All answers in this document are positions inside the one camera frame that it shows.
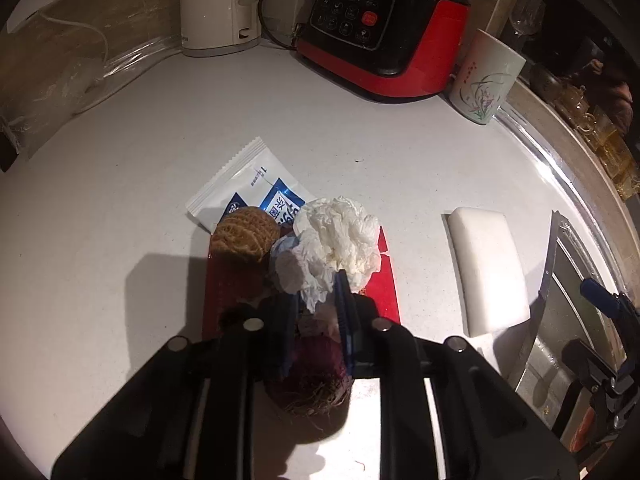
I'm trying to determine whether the clear crumpled plastic bag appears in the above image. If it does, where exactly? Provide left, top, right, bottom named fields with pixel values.
left=1, top=58, right=104, bottom=158

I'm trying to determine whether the brown walnut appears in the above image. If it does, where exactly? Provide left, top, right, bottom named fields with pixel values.
left=209, top=206, right=280, bottom=262

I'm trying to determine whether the white blue sachet wrapper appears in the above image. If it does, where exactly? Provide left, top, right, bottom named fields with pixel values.
left=186, top=138, right=314, bottom=233

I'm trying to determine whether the glass soy sauce bottle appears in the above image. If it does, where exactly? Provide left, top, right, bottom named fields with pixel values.
left=0, top=117, right=21, bottom=172

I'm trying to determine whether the amber glass cups row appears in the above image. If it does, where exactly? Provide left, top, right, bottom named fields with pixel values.
left=529, top=58, right=639, bottom=200

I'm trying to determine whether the red black blender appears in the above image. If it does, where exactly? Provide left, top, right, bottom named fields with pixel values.
left=296, top=0, right=471, bottom=102

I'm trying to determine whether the white kettle power cord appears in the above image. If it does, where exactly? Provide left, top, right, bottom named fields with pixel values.
left=39, top=8, right=181, bottom=116

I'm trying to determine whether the purple onion half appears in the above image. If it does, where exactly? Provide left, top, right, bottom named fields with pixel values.
left=265, top=304, right=352, bottom=417

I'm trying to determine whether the white rectangular cutting block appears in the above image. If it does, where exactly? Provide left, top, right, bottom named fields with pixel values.
left=447, top=207, right=530, bottom=337

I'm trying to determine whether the white floral ceramic cup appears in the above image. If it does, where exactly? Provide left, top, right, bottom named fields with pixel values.
left=448, top=29, right=526, bottom=125

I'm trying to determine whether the wine glass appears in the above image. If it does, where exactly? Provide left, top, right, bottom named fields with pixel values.
left=509, top=0, right=546, bottom=38

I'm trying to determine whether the white electric kettle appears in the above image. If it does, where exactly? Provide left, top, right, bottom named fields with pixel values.
left=180, top=0, right=262, bottom=58

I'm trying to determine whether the white tissue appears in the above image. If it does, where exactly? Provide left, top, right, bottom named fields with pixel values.
left=270, top=196, right=382, bottom=313

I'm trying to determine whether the red snack wrapper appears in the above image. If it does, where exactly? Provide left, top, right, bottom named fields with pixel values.
left=201, top=229, right=400, bottom=339

